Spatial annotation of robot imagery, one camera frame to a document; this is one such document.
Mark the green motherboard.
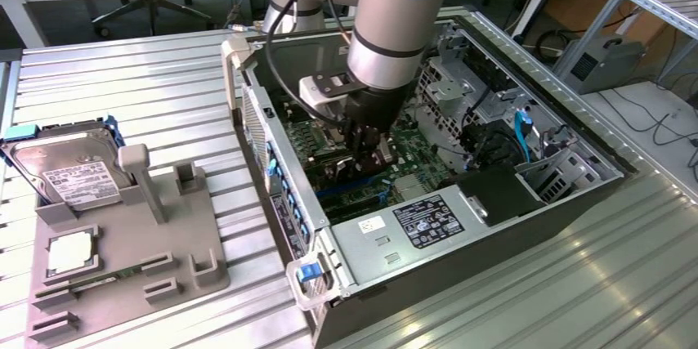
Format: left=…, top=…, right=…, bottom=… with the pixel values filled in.
left=283, top=91, right=464, bottom=223

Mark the CPU socket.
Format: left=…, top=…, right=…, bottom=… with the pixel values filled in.
left=319, top=119, right=349, bottom=150

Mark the silver finned chipset heat sink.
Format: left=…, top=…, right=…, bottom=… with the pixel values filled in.
left=395, top=175, right=432, bottom=195

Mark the silver CPU chip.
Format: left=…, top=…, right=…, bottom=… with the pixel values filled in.
left=45, top=234, right=99, bottom=279

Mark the blue SATA wire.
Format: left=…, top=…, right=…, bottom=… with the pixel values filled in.
left=511, top=107, right=539, bottom=166

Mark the blue card retention bar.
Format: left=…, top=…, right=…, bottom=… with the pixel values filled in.
left=265, top=142, right=316, bottom=244

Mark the blue case latch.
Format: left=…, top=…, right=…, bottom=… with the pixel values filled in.
left=295, top=265, right=321, bottom=284

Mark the long black expansion slot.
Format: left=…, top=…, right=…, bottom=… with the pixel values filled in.
left=325, top=201, right=385, bottom=222
left=320, top=195, right=383, bottom=213

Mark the grey power supply unit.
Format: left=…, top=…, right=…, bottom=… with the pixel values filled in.
left=329, top=183, right=492, bottom=289

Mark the green RAM stick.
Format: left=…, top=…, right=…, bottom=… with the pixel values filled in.
left=69, top=265, right=147, bottom=291

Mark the black power supply label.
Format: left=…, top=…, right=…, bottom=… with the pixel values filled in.
left=391, top=192, right=464, bottom=250

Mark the aluminium profile frame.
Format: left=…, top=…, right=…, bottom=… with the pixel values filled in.
left=566, top=0, right=698, bottom=88

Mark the grey plastic parts rack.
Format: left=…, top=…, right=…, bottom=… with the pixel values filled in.
left=25, top=143, right=233, bottom=344

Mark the white square code sticker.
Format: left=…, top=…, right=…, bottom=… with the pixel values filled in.
left=356, top=217, right=387, bottom=235

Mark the open black PC case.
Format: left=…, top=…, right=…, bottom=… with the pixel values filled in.
left=220, top=7, right=636, bottom=349

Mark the hard disk with blue carrier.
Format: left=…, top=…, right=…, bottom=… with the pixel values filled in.
left=0, top=114, right=137, bottom=212

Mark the silver disk bay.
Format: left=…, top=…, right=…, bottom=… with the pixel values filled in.
left=515, top=146, right=626, bottom=205

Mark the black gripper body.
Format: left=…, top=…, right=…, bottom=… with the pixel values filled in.
left=343, top=78, right=410, bottom=132

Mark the blue expansion slot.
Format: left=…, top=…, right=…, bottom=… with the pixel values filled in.
left=316, top=179, right=383, bottom=199

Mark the black SATA wire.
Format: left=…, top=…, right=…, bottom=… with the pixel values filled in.
left=460, top=119, right=518, bottom=171

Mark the grey control box with handle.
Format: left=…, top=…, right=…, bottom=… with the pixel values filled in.
left=552, top=36, right=647, bottom=96

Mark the black office chair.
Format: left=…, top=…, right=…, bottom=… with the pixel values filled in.
left=89, top=0, right=215, bottom=38

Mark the silver metal drive cage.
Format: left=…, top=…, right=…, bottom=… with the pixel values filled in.
left=416, top=56, right=522, bottom=170

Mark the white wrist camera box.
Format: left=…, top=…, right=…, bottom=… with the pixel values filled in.
left=297, top=73, right=360, bottom=121

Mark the dark camera cable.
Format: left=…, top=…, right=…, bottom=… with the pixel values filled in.
left=265, top=0, right=349, bottom=126

